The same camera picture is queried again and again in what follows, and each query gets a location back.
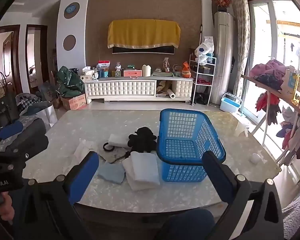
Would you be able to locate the pink clothes pile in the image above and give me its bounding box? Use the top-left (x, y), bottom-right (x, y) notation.
top-left (249, 59), bottom-right (288, 80)

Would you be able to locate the yellow television cover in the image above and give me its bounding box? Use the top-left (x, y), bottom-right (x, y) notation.
top-left (107, 19), bottom-right (181, 49)

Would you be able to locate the green plastic bag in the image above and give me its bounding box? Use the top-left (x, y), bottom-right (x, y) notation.
top-left (56, 66), bottom-right (85, 98)

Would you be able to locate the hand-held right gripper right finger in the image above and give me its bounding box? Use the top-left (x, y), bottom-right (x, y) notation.
top-left (202, 151), bottom-right (284, 240)

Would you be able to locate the vase with dried flowers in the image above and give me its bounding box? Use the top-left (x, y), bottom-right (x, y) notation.
top-left (209, 0), bottom-right (232, 12)

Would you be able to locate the pink box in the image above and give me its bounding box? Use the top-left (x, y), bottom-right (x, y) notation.
top-left (123, 69), bottom-right (142, 77)

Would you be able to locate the patterned curtain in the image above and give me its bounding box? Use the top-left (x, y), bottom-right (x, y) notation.
top-left (230, 0), bottom-right (252, 98)

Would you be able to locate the standing air conditioner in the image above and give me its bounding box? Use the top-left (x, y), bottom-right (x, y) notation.
top-left (210, 12), bottom-right (237, 105)

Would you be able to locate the round brown wall plate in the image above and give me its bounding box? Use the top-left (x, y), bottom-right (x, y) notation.
top-left (63, 34), bottom-right (77, 51)

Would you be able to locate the glass balcony door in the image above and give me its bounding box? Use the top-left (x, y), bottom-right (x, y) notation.
top-left (247, 0), bottom-right (300, 130)

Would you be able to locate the plaid clothes pile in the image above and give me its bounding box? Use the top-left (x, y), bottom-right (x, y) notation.
top-left (16, 93), bottom-right (44, 113)

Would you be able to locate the yellow carton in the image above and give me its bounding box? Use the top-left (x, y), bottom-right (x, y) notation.
top-left (281, 65), bottom-right (300, 105)

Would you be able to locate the grey patterned cushion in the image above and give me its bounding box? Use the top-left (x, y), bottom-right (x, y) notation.
top-left (282, 192), bottom-right (300, 240)

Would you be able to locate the light blue cloth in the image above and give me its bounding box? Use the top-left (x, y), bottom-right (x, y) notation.
top-left (97, 161), bottom-right (126, 185)

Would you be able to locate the silver bag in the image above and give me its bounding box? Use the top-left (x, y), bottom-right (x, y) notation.
top-left (35, 102), bottom-right (58, 130)

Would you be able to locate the brown wooden door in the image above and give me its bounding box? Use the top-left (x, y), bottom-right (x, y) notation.
top-left (25, 24), bottom-right (50, 93)
top-left (0, 25), bottom-right (23, 98)

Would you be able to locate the white tissue box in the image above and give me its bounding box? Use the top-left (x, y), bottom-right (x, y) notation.
top-left (81, 66), bottom-right (95, 81)

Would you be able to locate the orange bag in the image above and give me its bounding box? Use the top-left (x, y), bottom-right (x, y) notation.
top-left (182, 60), bottom-right (192, 78)

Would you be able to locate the white television cabinet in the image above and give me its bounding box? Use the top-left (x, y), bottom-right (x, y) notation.
top-left (84, 76), bottom-right (194, 104)

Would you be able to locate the white metal shelf rack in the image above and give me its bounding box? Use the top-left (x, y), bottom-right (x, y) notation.
top-left (190, 55), bottom-right (217, 105)

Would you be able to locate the round blue wall plate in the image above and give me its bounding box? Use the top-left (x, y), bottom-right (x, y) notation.
top-left (64, 2), bottom-right (80, 19)

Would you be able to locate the white towel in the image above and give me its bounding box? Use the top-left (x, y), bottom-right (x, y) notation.
top-left (130, 152), bottom-right (160, 183)
top-left (122, 157), bottom-right (163, 192)

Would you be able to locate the person's right leg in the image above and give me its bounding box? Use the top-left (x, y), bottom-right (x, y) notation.
top-left (155, 209), bottom-right (215, 240)

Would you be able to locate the wooden clothes rack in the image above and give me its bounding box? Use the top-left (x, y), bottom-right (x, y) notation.
top-left (241, 74), bottom-right (300, 167)

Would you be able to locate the white plastic bag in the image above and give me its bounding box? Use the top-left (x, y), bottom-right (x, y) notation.
top-left (194, 36), bottom-right (214, 63)

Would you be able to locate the person's left hand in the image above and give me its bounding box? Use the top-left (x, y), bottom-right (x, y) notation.
top-left (0, 192), bottom-right (16, 222)

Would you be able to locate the light blue plastic box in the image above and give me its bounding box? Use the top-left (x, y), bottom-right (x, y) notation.
top-left (219, 93), bottom-right (243, 112)

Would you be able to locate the red hanging cloth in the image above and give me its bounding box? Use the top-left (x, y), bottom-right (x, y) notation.
top-left (255, 91), bottom-right (282, 125)

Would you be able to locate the small white folded cloth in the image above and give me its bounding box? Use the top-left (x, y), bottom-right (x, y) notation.
top-left (108, 133), bottom-right (130, 148)

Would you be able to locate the black handbag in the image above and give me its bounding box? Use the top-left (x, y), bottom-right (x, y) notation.
top-left (0, 71), bottom-right (20, 128)

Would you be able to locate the black plush toy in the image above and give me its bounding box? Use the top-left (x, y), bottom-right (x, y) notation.
top-left (128, 127), bottom-right (157, 153)

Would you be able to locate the blue plastic basket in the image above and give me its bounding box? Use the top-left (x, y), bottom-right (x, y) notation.
top-left (159, 108), bottom-right (227, 183)

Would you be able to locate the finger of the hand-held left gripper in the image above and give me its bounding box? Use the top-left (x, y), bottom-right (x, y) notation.
top-left (5, 133), bottom-right (49, 160)
top-left (0, 122), bottom-right (24, 142)

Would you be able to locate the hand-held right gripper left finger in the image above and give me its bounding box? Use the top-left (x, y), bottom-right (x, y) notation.
top-left (12, 151), bottom-right (100, 240)

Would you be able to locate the cardboard box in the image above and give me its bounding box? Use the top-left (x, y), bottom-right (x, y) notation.
top-left (61, 94), bottom-right (87, 110)

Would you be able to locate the grey cloth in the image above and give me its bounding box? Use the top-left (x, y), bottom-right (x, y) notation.
top-left (99, 147), bottom-right (132, 164)

